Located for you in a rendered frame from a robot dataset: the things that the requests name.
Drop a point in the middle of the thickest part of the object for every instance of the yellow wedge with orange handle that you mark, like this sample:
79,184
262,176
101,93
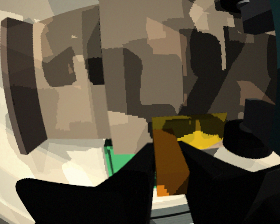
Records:
201,131

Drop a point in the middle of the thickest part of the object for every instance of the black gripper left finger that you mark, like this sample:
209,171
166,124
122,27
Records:
124,198

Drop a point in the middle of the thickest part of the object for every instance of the green tray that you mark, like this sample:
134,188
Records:
107,146
119,160

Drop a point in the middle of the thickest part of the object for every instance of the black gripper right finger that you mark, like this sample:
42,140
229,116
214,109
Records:
221,193

